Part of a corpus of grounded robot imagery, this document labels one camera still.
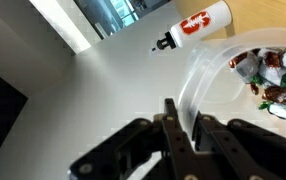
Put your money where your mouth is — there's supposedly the white bottle with red logo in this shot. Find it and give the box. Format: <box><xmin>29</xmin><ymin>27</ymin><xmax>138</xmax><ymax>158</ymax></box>
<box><xmin>149</xmin><ymin>0</ymin><xmax>233</xmax><ymax>57</ymax></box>

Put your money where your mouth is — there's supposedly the glass window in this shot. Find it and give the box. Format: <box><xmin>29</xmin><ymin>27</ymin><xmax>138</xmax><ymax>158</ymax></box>
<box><xmin>72</xmin><ymin>0</ymin><xmax>171</xmax><ymax>41</ymax></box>

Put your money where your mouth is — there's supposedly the brown candy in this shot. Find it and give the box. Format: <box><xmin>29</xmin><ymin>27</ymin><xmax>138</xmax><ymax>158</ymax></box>
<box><xmin>262</xmin><ymin>84</ymin><xmax>286</xmax><ymax>104</ymax></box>

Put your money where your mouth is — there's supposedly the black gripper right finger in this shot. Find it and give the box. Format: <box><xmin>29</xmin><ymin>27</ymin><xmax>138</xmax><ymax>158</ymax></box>
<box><xmin>192</xmin><ymin>111</ymin><xmax>286</xmax><ymax>180</ymax></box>

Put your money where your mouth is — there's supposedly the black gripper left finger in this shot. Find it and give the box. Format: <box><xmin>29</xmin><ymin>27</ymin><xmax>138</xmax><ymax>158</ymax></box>
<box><xmin>70</xmin><ymin>98</ymin><xmax>197</xmax><ymax>180</ymax></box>

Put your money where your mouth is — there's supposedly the small glass jar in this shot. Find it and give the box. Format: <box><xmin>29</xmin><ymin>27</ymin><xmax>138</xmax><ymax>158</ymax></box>
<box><xmin>177</xmin><ymin>27</ymin><xmax>286</xmax><ymax>148</ymax></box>

